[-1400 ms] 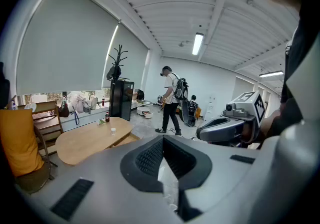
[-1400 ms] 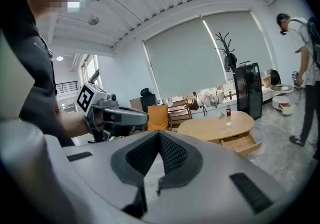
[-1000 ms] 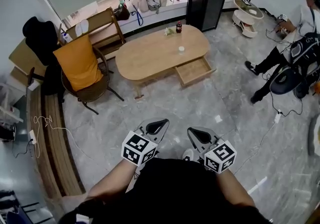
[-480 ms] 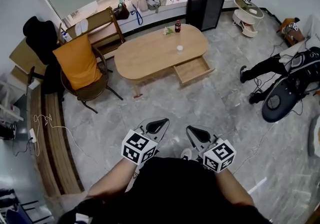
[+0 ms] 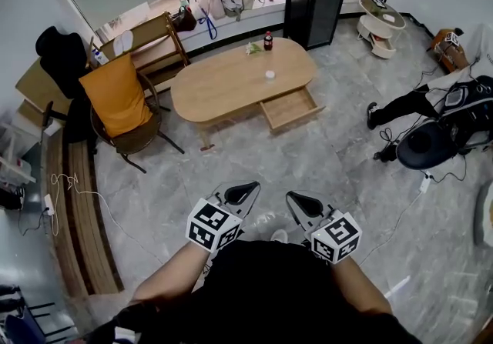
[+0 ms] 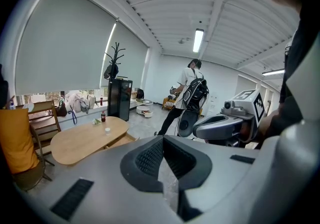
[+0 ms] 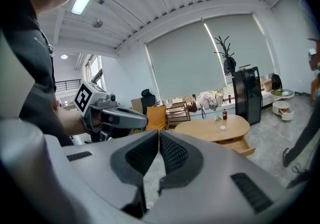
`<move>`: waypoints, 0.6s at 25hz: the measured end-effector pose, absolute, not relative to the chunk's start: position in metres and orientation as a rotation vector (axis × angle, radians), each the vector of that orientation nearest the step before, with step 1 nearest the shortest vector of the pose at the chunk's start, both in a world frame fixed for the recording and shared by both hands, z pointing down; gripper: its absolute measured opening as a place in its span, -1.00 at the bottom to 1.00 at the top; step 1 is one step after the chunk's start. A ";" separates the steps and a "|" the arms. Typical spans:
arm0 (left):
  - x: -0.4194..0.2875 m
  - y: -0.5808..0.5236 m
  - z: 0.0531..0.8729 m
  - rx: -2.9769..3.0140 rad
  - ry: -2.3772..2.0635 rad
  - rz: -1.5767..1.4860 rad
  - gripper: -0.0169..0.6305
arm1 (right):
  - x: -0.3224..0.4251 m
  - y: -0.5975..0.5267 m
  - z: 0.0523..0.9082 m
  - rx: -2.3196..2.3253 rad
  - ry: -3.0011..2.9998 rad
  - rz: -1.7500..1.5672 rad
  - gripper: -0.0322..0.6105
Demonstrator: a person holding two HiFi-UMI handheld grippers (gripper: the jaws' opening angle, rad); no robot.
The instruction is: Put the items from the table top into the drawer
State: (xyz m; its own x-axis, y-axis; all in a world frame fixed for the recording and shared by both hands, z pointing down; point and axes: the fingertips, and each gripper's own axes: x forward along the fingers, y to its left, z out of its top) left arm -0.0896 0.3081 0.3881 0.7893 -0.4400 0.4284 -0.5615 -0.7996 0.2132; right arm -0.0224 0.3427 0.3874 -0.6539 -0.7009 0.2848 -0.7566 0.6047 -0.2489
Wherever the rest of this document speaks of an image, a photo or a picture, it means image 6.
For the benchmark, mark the person's dark clothing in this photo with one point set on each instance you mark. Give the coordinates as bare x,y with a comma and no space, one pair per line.
300,67

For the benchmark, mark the dark folding chair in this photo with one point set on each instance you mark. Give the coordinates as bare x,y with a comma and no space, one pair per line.
32,175

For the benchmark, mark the yellow armchair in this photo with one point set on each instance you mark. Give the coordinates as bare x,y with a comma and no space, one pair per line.
170,102

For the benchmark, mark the green and white packet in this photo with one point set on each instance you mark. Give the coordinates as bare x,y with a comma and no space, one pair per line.
96,121

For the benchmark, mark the dark cola bottle red label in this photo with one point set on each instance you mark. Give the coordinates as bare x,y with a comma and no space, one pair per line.
103,117

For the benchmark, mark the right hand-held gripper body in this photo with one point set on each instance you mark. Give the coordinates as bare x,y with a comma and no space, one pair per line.
250,104

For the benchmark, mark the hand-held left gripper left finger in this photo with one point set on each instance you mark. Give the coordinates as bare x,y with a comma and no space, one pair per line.
100,180

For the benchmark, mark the oval wooden table top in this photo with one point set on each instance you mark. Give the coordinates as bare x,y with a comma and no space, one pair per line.
82,140

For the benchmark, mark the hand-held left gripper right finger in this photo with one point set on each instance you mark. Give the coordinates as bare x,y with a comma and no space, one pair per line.
225,183

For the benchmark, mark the black hat on rack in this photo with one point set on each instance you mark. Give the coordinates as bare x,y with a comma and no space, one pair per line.
110,71

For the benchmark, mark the orange cushion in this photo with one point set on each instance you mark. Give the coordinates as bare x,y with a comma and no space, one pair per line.
17,140

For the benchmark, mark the cola bottle with red cap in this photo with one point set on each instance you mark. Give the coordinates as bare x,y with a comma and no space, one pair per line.
101,101

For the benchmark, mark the narrow grey roller blind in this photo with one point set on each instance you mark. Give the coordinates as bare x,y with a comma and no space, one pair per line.
127,60

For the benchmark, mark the brown handbag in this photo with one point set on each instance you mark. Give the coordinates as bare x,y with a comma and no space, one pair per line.
61,110

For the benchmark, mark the person's right hand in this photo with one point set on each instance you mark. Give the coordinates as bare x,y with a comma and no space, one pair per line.
246,130

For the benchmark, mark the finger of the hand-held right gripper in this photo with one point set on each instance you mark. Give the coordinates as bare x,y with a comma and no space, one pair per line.
187,124
215,127

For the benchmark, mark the white fabric bag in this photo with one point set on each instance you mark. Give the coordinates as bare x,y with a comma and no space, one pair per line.
78,102

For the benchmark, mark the person's right forearm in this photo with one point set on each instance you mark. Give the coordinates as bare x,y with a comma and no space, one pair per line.
277,120

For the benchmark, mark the large grey roller blind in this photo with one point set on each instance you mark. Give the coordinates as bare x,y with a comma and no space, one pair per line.
62,42

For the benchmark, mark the long ceiling light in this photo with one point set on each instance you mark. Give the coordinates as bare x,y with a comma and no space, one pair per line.
198,40
273,72

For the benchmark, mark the black mini fridge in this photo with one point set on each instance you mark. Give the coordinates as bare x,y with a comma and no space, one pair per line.
120,99

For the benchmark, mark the wooden table drawer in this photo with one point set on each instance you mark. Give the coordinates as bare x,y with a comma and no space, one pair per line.
122,141

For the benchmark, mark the white round coffee table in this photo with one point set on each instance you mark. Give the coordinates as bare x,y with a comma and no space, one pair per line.
144,109

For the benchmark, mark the black coat rack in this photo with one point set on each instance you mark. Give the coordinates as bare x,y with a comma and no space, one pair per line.
115,53

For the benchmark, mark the wooden chair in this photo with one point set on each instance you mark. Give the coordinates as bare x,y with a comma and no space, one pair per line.
45,117

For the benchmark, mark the black bag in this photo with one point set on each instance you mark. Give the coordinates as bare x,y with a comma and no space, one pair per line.
140,94

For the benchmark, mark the small white cup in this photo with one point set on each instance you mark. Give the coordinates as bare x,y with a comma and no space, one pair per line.
107,131

